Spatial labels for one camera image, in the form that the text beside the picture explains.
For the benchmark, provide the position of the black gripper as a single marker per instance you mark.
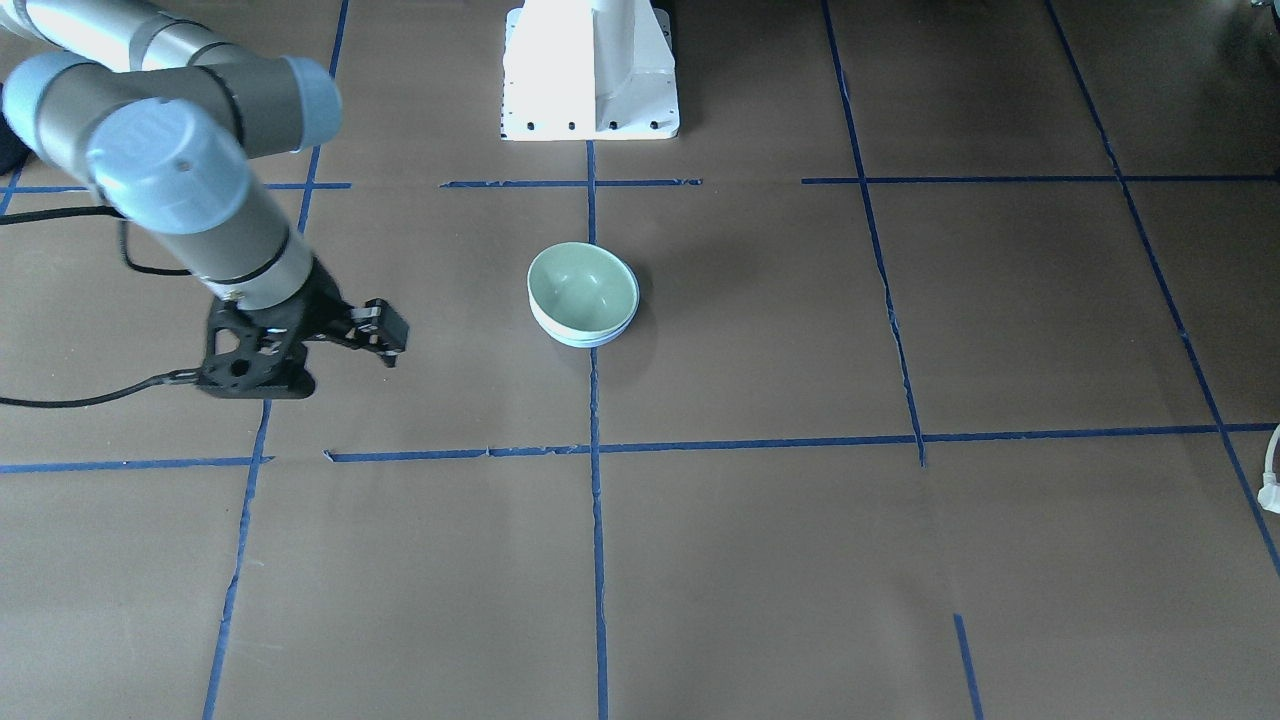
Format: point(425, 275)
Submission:
point(322, 300)

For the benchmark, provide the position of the green bowl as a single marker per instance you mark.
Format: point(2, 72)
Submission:
point(582, 286)

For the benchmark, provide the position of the blue bowl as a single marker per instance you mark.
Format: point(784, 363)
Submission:
point(580, 339)

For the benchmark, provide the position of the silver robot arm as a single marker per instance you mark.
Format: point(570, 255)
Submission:
point(161, 117)

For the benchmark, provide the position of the white power plug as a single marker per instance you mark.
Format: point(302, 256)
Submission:
point(1268, 494)

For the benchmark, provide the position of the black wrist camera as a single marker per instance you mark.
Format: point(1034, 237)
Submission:
point(255, 353)

